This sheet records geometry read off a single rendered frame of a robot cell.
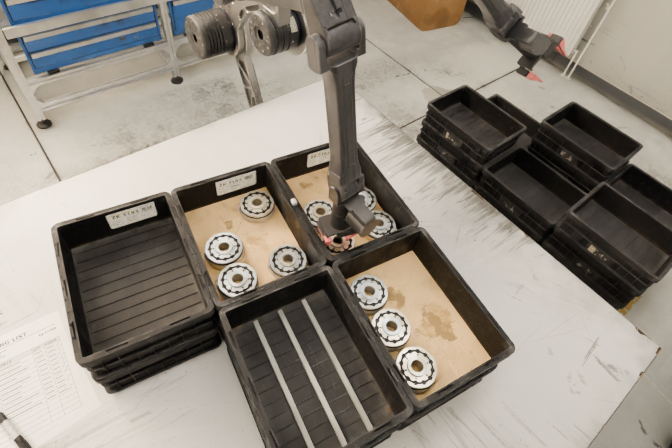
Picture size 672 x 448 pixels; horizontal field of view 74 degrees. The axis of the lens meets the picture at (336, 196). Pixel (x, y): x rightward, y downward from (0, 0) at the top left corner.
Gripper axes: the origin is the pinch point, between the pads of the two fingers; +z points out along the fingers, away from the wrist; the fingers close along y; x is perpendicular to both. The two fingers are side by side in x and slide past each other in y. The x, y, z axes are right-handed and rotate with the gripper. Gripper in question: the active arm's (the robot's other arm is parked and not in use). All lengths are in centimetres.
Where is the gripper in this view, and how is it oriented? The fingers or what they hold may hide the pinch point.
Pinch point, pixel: (336, 240)
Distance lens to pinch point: 128.3
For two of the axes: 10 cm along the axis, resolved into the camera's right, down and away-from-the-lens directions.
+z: -1.2, 6.3, 7.7
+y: 9.1, -2.4, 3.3
